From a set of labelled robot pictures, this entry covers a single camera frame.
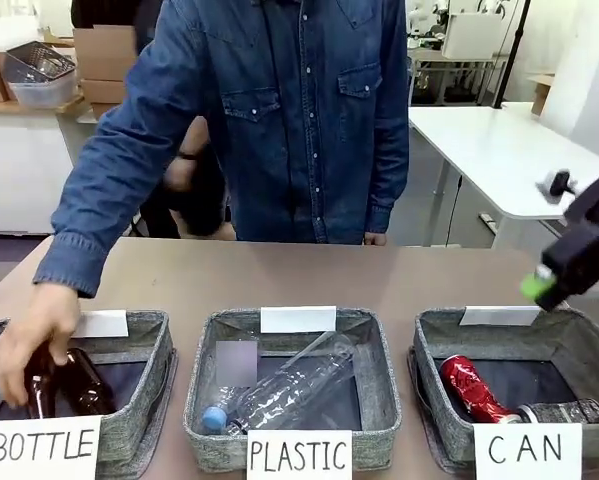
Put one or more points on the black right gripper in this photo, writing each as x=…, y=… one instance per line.
x=579, y=255

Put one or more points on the red drink can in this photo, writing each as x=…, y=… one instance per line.
x=474, y=387

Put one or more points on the black drink can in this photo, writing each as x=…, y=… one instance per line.
x=564, y=411

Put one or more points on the large clear plastic bottle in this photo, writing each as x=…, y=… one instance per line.
x=299, y=380

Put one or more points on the person's right forearm denim sleeve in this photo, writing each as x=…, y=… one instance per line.
x=94, y=210

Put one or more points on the person's left forearm denim sleeve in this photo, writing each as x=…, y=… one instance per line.
x=386, y=190

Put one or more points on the grey fabric basket labelled can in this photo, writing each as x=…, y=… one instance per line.
x=429, y=380

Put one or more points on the white paper label CAN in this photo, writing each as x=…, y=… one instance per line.
x=526, y=450

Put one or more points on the grey fabric basket labelled plastic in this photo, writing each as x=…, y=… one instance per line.
x=209, y=370

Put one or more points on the grey fabric basket labelled bottle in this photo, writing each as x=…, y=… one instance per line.
x=149, y=360

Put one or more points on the person's left hand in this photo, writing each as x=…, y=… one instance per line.
x=375, y=239

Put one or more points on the person's right hand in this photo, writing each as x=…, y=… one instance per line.
x=39, y=325

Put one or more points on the blank white card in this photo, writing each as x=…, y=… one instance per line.
x=104, y=324
x=299, y=320
x=499, y=316

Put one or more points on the large white table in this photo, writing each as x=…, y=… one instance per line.
x=489, y=150

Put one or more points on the background work desk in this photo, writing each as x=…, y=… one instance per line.
x=454, y=75

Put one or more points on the black stand pole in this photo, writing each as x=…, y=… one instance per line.
x=511, y=55

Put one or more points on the white box appliance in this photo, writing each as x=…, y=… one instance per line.
x=471, y=32

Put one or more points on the white paper label PLASTIC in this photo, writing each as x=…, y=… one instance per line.
x=299, y=455

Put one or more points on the person in denim shirt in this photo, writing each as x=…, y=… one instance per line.
x=299, y=125

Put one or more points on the flat cardboard box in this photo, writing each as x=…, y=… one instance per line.
x=99, y=107
x=96, y=90

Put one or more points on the large open cardboard box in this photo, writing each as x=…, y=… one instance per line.
x=99, y=52

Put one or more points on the white paper label BOTTLE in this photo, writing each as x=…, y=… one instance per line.
x=44, y=446

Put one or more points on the clear plastic storage tub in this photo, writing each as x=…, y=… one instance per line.
x=44, y=92

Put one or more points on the white cabinet with wooden top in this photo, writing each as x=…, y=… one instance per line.
x=19, y=150

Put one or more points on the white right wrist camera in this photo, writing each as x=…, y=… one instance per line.
x=556, y=184

